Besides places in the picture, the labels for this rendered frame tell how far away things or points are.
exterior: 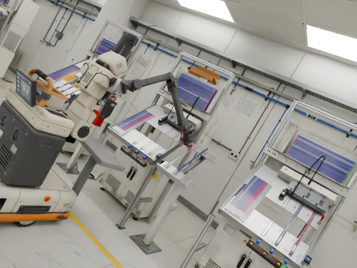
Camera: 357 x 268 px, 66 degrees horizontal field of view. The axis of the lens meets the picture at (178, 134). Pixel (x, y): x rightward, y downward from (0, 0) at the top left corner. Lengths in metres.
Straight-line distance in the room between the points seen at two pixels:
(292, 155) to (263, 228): 0.75
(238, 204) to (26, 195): 1.57
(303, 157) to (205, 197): 2.15
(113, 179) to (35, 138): 1.54
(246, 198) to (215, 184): 2.00
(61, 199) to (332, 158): 2.21
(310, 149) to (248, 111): 1.92
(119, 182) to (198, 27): 3.31
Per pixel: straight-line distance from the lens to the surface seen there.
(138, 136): 2.89
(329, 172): 2.68
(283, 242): 2.33
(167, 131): 2.97
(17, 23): 6.68
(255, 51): 4.81
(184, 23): 5.59
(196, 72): 3.59
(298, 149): 2.71
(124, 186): 3.18
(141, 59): 4.08
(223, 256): 2.71
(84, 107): 2.23
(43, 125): 1.89
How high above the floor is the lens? 1.20
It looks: 3 degrees down
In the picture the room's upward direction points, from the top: 30 degrees clockwise
